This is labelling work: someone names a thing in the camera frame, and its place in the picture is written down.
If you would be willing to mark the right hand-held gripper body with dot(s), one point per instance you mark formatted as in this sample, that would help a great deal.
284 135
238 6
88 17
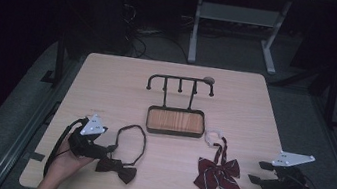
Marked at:
287 184

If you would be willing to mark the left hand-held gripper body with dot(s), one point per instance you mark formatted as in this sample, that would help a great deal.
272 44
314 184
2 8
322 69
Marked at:
94 127

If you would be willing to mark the dark plain bow tie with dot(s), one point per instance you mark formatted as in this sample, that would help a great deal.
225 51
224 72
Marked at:
118 168

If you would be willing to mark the black hook rack wooden tray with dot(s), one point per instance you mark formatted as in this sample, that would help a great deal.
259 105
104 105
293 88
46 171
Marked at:
175 121

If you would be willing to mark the person's left hand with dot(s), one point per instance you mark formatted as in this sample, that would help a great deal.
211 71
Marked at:
61 167

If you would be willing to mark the red striped bow tie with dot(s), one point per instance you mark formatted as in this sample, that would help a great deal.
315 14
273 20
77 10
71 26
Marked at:
219 178

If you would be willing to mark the grey tape strip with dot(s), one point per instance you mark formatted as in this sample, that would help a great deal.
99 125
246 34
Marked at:
35 156

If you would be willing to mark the small grey round disc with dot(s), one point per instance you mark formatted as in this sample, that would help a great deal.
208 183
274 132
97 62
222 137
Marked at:
209 79

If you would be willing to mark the white metal table frame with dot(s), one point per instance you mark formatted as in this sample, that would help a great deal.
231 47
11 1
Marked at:
239 14

